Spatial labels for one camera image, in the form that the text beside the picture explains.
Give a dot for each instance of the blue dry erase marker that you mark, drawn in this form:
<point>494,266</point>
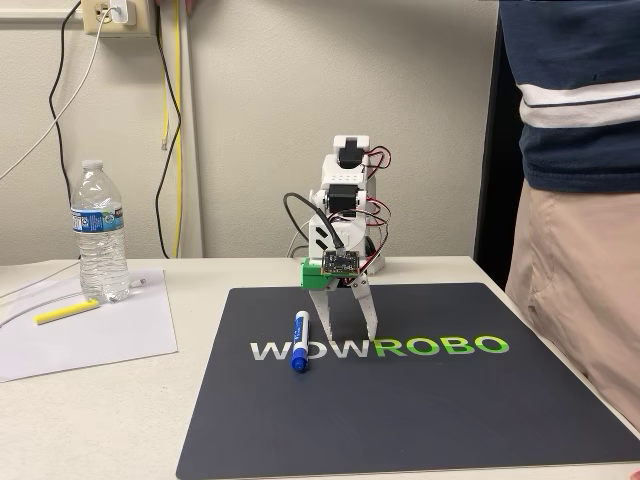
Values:
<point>300,340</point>

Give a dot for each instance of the dark mat with lettering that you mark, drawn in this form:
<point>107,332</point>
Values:
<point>400,410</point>

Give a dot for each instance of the black vertical panel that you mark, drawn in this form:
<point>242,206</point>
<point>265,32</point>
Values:
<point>492,175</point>

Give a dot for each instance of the white paper sheet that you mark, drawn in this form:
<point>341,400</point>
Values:
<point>90,340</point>

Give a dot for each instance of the clear plastic water bottle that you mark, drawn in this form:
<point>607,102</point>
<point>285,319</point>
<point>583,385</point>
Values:
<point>99,240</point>

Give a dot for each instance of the person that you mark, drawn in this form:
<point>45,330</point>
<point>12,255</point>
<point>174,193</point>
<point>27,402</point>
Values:
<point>580,150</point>

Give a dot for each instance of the yellow flat strip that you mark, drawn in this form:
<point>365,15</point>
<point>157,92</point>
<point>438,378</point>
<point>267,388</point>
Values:
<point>65,312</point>

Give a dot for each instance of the white plug charger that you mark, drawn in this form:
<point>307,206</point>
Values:
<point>124,11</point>

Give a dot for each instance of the bare camera circuit board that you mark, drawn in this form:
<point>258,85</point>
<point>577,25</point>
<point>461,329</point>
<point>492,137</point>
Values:
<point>341,262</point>

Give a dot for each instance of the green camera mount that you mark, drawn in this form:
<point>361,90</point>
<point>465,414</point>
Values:
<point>312,275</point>

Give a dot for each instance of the beige wall outlet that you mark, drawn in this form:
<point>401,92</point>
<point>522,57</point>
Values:
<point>92,17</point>

